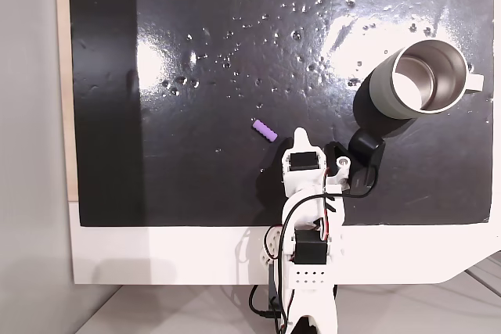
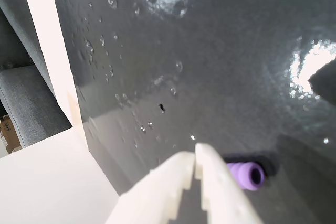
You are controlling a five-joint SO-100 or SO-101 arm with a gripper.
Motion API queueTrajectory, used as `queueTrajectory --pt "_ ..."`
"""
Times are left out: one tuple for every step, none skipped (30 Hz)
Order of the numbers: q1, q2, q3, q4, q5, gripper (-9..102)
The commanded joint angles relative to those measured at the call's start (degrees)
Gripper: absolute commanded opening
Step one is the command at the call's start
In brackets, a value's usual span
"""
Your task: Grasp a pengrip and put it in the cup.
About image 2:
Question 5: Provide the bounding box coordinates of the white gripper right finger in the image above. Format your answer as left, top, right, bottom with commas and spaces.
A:
194, 143, 264, 224

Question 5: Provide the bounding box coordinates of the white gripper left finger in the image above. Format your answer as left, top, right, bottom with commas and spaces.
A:
104, 151, 195, 224

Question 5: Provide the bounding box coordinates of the purple rubber pen grip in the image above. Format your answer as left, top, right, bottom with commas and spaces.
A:
226, 162, 266, 191

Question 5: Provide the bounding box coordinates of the black glossy mat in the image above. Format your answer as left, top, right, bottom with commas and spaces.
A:
48, 0, 336, 224

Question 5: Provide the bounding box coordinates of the brown cardboard box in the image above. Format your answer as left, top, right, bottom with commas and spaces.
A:
0, 115, 22, 155

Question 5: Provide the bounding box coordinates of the grey fabric sofa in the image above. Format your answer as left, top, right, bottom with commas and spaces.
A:
0, 0, 73, 148

